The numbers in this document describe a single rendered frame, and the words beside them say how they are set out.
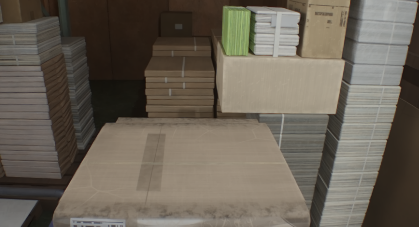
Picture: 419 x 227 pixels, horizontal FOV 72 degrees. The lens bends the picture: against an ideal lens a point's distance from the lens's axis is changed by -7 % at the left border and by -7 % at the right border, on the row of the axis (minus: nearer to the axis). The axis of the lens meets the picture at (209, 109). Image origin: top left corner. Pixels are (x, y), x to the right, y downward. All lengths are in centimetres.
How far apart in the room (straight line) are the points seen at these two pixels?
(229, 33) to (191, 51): 166
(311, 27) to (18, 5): 176
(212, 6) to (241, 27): 375
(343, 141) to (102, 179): 94
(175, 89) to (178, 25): 224
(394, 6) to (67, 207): 114
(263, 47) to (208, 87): 125
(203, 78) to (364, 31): 137
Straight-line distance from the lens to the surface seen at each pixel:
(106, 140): 84
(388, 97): 132
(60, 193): 107
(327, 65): 116
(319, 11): 113
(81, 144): 291
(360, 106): 127
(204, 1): 480
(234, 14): 106
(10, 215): 237
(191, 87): 230
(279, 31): 110
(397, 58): 129
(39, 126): 242
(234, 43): 108
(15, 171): 272
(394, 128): 159
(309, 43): 114
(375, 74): 126
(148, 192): 63
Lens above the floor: 148
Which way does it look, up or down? 22 degrees down
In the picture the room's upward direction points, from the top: 2 degrees clockwise
